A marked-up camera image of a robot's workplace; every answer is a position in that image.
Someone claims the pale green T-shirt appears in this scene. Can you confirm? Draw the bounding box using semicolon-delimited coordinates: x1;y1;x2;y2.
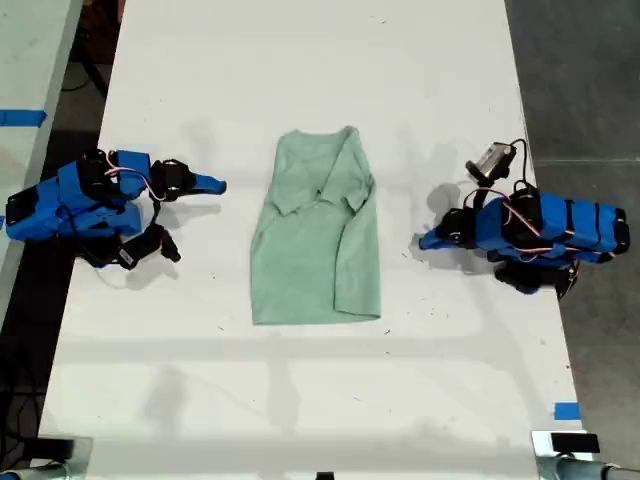
249;125;384;327

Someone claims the long blue tape strip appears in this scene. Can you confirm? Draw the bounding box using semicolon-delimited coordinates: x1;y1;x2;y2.
0;108;49;128

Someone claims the white side table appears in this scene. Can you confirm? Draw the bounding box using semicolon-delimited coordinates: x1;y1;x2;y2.
0;0;85;321

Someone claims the short blue tape strip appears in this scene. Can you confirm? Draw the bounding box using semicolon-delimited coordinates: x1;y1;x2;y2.
553;401;583;422

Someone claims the metal table clamp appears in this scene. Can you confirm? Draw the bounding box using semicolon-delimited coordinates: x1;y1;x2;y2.
530;429;621;480
0;435;95;480

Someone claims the small black box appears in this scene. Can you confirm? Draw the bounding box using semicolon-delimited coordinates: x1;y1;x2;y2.
35;437;76;459
550;432;601;456

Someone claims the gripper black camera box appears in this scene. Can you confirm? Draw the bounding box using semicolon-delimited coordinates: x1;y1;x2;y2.
116;224;183;272
465;141;517;188

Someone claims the black floor cable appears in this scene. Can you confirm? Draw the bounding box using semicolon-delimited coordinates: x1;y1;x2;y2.
0;392;44;469
62;44;110;99

